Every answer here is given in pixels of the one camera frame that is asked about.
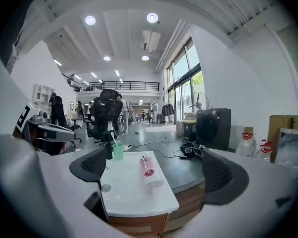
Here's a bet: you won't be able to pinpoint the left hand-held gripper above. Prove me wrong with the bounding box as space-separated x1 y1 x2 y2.
13 100 76 142

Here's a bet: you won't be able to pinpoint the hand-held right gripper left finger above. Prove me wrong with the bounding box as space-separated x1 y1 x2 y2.
0 135 130 238

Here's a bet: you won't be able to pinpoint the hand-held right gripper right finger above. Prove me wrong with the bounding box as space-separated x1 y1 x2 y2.
163 148 298 238

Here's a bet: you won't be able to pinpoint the clear pink bottle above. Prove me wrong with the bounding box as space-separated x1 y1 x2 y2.
139 155 166 190

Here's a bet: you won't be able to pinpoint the green cup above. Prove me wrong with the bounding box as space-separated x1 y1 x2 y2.
111 142 126 161

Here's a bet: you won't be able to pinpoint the white toothbrush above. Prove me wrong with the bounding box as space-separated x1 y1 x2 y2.
110 132 119 148

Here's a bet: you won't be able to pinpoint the white washbasin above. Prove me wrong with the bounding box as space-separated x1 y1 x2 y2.
100 150 180 218

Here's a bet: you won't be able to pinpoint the clear water jug red cap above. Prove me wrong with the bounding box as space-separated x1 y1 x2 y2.
255 139 274 163
235 132 258 156

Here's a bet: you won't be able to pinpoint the heap of spare grippers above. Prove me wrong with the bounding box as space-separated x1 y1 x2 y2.
180 140 205 160

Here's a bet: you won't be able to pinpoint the black washing machine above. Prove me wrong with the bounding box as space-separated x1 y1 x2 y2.
195 107 232 151

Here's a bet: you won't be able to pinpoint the black mesh office chair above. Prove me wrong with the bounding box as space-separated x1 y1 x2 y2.
86 89 124 144

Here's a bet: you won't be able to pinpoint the black bin yellow lid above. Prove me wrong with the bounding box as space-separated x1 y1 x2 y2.
183 119 197 142

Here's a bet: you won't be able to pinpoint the pale floor rug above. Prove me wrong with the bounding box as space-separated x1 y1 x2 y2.
143 126 176 134

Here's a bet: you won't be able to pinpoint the black standing fan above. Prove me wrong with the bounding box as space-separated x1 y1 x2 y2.
187 91 210 113

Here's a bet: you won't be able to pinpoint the wooden vanity cabinet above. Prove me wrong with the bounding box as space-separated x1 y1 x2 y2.
108 179 206 238

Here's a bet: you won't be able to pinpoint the clothes rack with dark clothes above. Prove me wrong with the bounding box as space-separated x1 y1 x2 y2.
161 102 176 123

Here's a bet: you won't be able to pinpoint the black balcony railing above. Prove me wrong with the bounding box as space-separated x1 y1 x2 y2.
73 81 161 92

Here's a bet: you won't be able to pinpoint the person's black clothing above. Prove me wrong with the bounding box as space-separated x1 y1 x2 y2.
4 0 60 68

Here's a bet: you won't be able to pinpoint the white ceiling air conditioner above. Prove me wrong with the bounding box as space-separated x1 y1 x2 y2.
141 29 162 52

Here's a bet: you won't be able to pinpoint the white wall shelf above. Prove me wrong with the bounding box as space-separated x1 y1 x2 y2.
33 83 56 109

